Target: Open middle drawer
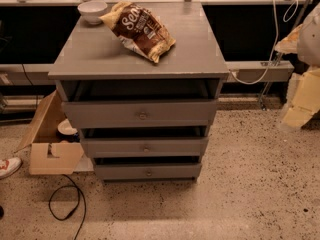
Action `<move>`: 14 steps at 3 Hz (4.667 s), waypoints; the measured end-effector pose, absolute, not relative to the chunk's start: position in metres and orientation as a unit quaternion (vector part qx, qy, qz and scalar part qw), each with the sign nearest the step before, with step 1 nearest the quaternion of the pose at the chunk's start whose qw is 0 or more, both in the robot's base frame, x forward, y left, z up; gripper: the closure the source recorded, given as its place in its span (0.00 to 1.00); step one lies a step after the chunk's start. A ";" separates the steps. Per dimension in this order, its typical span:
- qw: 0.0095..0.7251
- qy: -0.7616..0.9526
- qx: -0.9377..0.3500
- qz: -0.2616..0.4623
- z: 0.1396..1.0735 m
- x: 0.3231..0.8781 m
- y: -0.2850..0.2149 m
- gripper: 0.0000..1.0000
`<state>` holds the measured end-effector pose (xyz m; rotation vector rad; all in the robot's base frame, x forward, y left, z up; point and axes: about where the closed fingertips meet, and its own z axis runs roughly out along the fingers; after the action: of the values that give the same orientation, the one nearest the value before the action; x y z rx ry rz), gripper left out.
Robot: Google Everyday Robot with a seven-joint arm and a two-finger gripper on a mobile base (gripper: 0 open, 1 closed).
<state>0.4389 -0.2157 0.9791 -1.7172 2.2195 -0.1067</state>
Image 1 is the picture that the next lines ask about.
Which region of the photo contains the grey bottom drawer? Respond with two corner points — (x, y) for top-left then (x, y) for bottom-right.
(94, 163), (202, 181)

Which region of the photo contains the black floor cable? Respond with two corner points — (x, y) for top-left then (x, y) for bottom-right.
(48, 174), (87, 240)

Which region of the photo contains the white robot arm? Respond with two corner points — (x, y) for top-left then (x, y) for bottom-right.
(276, 4), (320, 129)

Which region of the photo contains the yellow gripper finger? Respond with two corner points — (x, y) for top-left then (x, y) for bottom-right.
(280, 67), (320, 129)

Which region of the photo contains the grey top drawer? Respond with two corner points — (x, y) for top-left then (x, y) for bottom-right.
(62, 100), (216, 129)

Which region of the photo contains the white plate in box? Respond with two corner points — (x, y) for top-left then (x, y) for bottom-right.
(57, 119), (77, 136)

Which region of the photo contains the open cardboard box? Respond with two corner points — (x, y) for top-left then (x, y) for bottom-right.
(17, 91), (84, 175)

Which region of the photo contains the metal stand pole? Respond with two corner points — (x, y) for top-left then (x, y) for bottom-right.
(258, 0), (313, 111)

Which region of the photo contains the brown chip bag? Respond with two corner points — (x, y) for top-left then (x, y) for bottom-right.
(100, 1), (176, 63)

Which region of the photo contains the white and red shoe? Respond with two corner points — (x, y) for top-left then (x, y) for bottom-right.
(0, 157), (22, 179)

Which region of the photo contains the grey drawer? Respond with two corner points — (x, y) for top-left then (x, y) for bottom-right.
(62, 100), (216, 129)
(81, 137), (208, 158)
(94, 163), (202, 181)

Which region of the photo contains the grey drawer cabinet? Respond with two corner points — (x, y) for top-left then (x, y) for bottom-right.
(49, 3), (228, 168)

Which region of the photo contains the white ceramic bowl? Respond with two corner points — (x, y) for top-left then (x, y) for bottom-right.
(77, 0), (108, 25)

